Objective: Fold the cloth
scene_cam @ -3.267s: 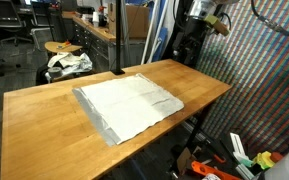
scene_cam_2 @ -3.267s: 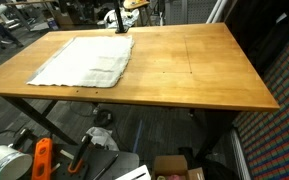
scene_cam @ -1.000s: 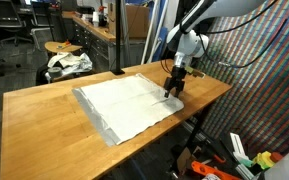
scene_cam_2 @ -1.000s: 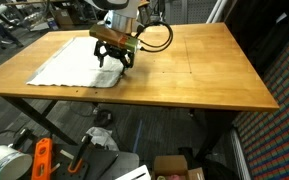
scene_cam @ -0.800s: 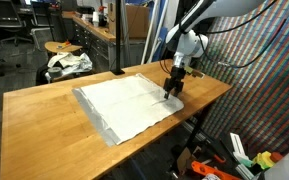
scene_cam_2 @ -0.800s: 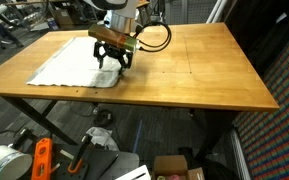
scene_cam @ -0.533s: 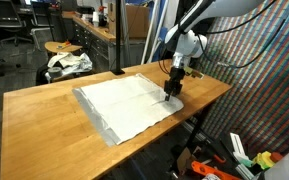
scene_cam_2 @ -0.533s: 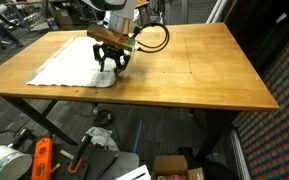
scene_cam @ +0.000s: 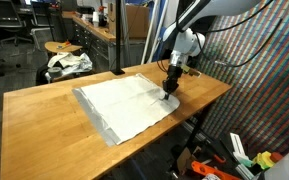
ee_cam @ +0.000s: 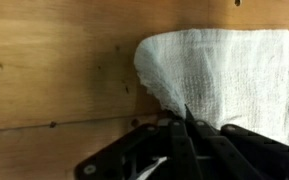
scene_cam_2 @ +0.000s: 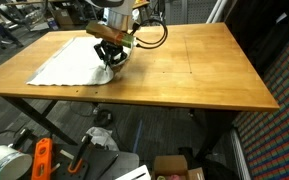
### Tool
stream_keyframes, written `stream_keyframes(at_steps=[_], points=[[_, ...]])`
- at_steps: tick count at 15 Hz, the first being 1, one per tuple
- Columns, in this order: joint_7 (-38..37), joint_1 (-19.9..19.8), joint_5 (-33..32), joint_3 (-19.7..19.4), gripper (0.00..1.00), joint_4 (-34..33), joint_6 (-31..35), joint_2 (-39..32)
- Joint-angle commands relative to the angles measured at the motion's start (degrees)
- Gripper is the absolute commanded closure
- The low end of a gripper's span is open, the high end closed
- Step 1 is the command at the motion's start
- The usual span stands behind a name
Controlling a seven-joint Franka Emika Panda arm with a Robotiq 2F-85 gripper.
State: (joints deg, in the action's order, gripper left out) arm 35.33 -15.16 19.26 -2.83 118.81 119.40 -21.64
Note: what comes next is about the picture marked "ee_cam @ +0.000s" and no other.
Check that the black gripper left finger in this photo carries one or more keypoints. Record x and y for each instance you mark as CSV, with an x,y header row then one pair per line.
x,y
164,150

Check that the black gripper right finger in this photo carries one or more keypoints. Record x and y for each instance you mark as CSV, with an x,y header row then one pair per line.
x,y
244,156

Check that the white woven cloth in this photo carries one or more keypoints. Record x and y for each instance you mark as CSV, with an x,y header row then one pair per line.
x,y
237,73

